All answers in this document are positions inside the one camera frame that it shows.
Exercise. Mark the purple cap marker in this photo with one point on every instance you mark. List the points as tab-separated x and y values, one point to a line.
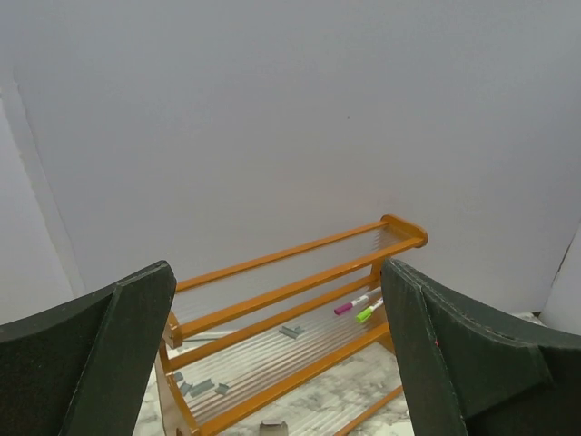
364	298

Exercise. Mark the grey staple strips lower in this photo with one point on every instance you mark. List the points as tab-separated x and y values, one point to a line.
194	390

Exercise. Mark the grey staple strip upper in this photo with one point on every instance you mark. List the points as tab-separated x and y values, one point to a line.
293	333

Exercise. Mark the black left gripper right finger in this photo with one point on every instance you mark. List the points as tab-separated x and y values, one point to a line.
470	369

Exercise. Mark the orange wooden shelf rack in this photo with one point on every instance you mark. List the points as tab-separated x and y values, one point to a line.
224	325

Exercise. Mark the green cap marker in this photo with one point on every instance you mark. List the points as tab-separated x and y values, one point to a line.
364	315

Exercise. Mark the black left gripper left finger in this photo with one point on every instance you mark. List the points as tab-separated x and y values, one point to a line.
82	367

